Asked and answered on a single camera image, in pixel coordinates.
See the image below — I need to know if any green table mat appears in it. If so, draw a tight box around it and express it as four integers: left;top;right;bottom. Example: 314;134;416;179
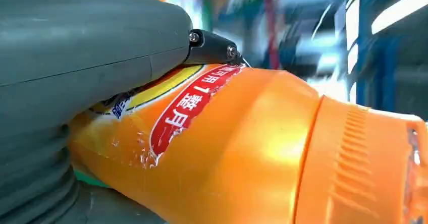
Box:
74;170;110;188

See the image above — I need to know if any orange drink bottle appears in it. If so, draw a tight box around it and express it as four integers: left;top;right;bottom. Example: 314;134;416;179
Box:
43;0;428;224

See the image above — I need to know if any blue metal rack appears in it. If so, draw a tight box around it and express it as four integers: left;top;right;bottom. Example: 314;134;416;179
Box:
344;0;428;120

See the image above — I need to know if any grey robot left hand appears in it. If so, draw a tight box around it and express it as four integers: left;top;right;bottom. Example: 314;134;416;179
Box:
0;0;247;224

